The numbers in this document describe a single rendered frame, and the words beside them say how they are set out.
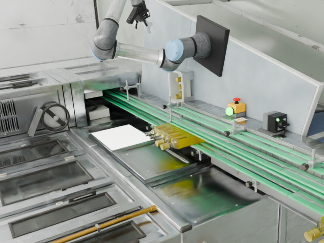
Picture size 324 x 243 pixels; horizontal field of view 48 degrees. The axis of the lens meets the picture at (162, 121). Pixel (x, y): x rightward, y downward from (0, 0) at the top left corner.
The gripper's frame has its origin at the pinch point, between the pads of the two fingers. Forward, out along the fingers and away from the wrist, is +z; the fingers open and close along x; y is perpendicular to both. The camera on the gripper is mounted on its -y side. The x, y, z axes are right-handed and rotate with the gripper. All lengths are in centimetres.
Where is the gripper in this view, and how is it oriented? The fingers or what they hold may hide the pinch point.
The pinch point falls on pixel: (142, 32)
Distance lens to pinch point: 253.9
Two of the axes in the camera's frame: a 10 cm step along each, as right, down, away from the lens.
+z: 2.3, 7.4, 6.4
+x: -6.7, -3.5, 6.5
